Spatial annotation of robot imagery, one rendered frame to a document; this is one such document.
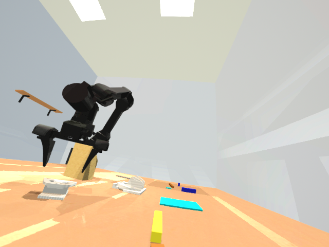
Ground blue rectangular bar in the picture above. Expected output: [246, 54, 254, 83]
[181, 187, 196, 193]

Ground yellow rectangular bar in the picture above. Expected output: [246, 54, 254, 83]
[150, 210, 162, 243]

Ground cyan flat rectangular plate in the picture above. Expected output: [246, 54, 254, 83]
[159, 197, 203, 211]

